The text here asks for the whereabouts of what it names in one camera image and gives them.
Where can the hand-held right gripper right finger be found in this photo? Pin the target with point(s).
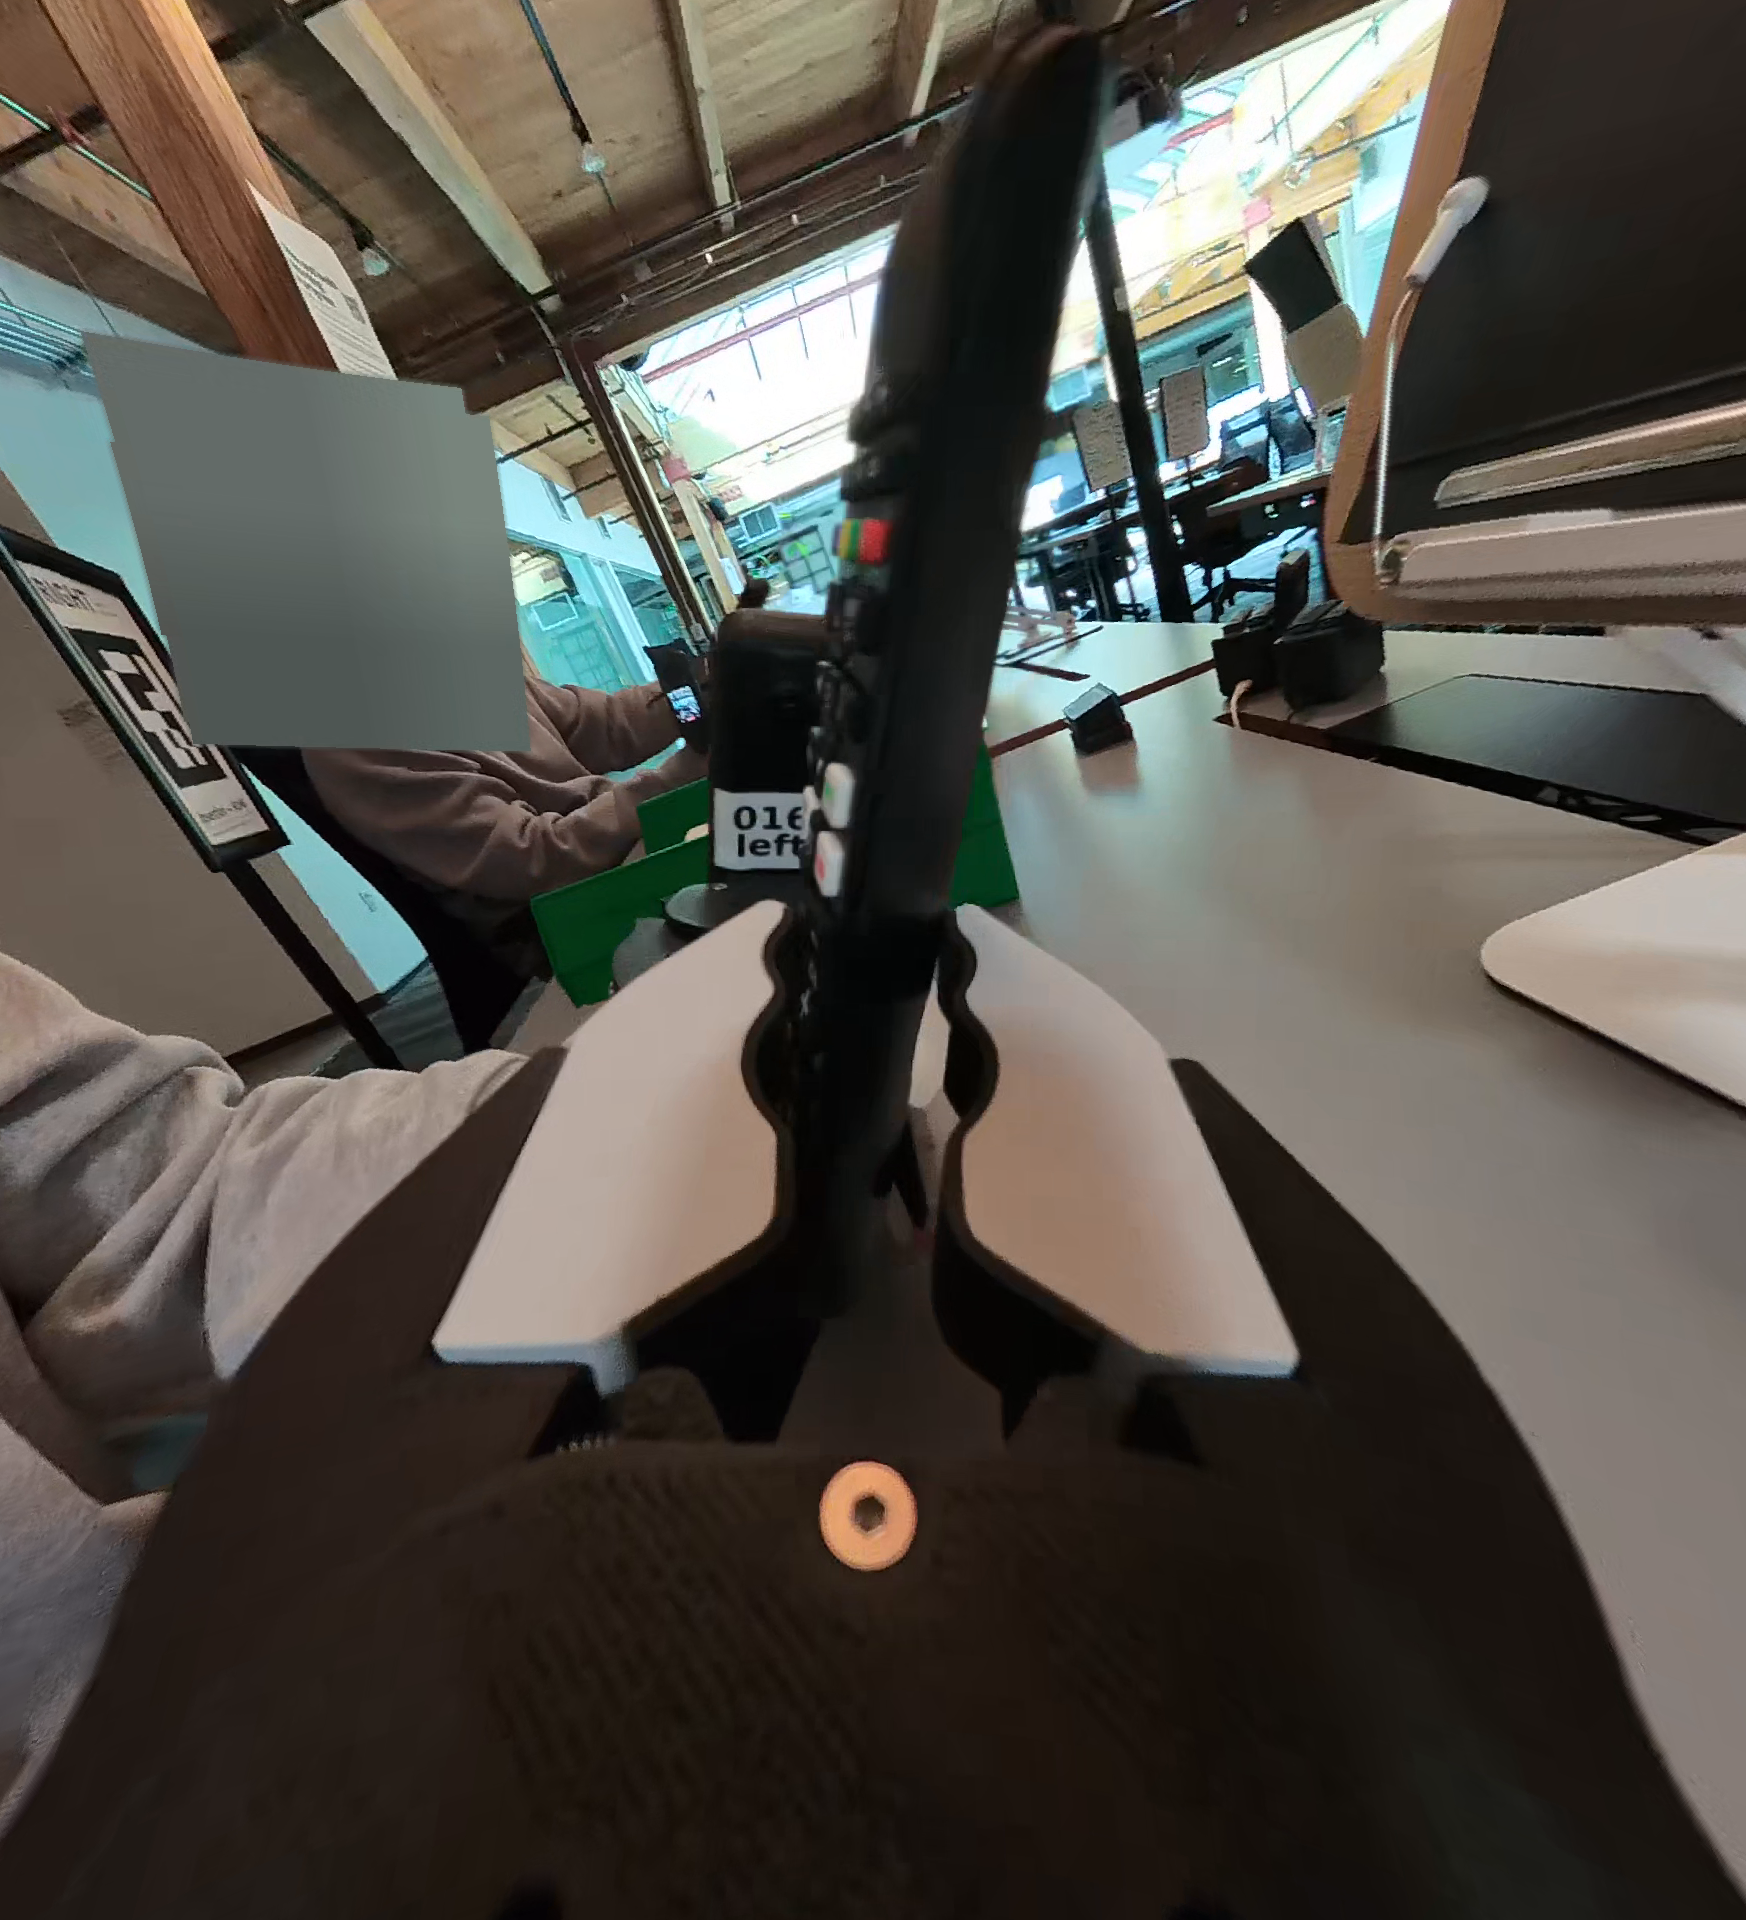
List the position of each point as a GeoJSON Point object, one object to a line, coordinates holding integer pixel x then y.
{"type": "Point", "coordinates": [1099, 1184]}

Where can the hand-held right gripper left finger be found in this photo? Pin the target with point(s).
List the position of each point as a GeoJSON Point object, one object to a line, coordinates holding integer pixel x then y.
{"type": "Point", "coordinates": [633, 1184]}

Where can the black remote control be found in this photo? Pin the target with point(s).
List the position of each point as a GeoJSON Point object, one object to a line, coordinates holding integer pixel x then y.
{"type": "Point", "coordinates": [948, 450]}

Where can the person's left forearm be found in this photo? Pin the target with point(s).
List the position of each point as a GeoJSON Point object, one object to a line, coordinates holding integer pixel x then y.
{"type": "Point", "coordinates": [212, 1141]}

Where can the green plastic bin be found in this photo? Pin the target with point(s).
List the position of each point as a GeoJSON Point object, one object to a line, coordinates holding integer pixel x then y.
{"type": "Point", "coordinates": [603, 915]}

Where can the black office chair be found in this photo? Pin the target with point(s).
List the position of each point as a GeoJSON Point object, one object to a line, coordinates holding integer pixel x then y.
{"type": "Point", "coordinates": [439, 961]}

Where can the small black box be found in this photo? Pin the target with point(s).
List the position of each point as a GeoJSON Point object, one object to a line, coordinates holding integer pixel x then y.
{"type": "Point", "coordinates": [1099, 721]}

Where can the black support pole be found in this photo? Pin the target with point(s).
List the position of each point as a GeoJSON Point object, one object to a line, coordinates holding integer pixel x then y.
{"type": "Point", "coordinates": [1129, 420]}

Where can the black battery charger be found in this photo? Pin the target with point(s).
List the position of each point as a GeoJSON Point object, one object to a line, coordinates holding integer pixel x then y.
{"type": "Point", "coordinates": [1330, 660]}
{"type": "Point", "coordinates": [1244, 652]}

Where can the hanging light bulb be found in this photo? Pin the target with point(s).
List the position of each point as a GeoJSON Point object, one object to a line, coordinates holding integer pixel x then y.
{"type": "Point", "coordinates": [370, 259]}
{"type": "Point", "coordinates": [591, 155]}

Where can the white paper notice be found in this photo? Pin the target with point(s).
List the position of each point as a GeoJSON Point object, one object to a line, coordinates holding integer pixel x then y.
{"type": "Point", "coordinates": [327, 292]}

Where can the framed tag sign on stand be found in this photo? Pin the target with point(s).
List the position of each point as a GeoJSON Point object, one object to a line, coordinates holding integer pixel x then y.
{"type": "Point", "coordinates": [139, 690]}

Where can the black desk mat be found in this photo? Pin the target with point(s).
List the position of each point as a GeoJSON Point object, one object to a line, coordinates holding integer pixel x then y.
{"type": "Point", "coordinates": [1533, 735]}

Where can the black panel with cardboard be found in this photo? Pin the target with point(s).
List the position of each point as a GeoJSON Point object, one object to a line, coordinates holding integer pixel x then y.
{"type": "Point", "coordinates": [1293, 271]}

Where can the black board with wooden rim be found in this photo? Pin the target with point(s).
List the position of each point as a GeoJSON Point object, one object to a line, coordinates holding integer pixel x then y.
{"type": "Point", "coordinates": [1639, 224]}

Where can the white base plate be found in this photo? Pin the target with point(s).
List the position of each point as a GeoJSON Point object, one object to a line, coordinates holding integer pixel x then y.
{"type": "Point", "coordinates": [1682, 961]}

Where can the wooden support post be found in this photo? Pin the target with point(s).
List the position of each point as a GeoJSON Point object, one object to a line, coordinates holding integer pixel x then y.
{"type": "Point", "coordinates": [183, 181]}

